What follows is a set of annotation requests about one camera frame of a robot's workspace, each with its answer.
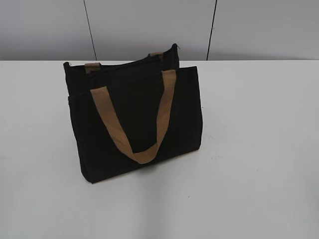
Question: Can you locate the black canvas tote bag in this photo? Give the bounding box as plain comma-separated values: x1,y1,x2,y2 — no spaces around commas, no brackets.
63,44,203,183

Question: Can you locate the tan rear bag handle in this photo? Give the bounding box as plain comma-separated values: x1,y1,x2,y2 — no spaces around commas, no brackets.
84,52,164,74

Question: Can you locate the tan bag handle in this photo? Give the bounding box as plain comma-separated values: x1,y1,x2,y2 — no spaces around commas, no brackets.
84,52,164,74
90,70,176,164

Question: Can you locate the tan front bag handle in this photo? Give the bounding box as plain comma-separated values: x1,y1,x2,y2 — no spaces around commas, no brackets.
90,70,176,164

